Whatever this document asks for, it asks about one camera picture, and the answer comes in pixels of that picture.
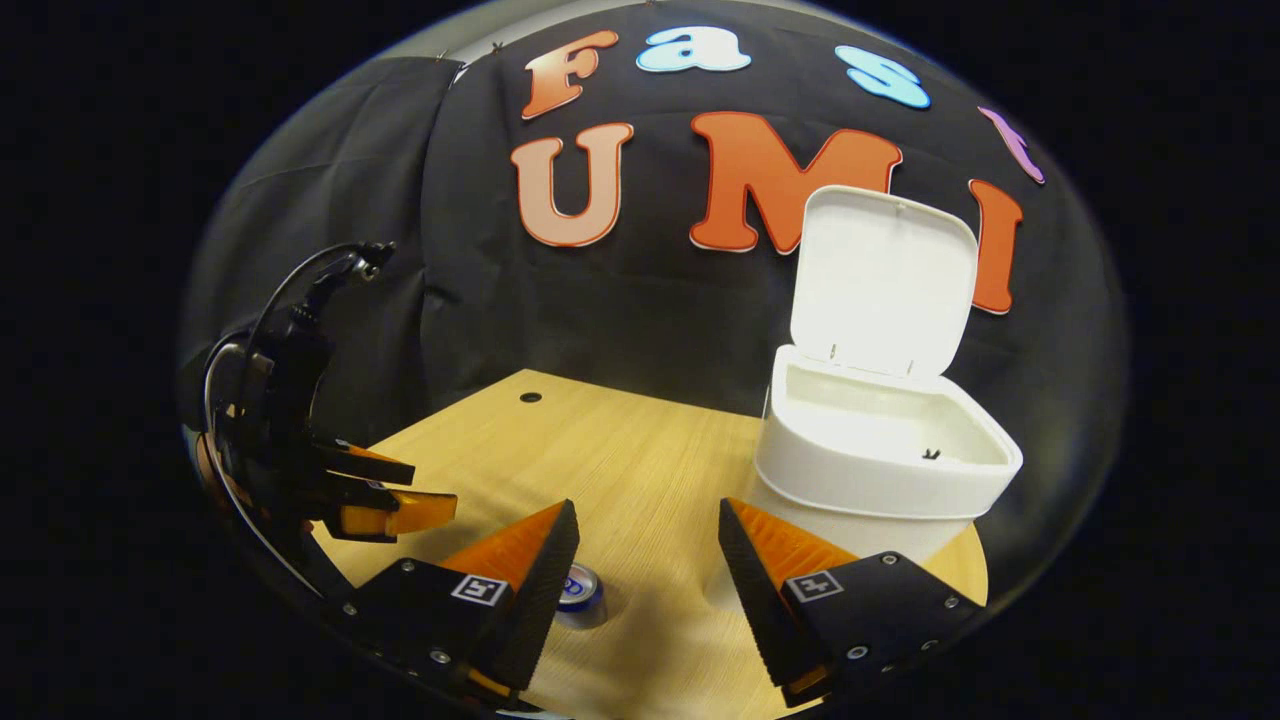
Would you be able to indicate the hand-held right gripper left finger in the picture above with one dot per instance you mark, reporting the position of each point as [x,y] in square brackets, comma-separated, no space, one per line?
[535,600]

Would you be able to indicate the blue pop can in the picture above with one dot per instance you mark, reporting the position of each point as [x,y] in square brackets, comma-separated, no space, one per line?
[580,590]

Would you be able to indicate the white desktop garbage bin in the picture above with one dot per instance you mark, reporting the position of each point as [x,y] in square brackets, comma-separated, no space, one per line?
[870,480]

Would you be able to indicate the black backdrop cloth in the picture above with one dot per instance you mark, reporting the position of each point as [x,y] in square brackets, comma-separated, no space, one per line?
[620,310]

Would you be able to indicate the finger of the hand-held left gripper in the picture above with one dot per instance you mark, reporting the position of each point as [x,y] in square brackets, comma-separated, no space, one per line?
[400,515]
[375,465]

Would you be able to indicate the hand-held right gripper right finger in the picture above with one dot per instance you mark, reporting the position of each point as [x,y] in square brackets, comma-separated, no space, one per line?
[755,600]

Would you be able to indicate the wooden desktop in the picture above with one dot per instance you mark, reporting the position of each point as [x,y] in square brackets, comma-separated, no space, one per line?
[620,460]

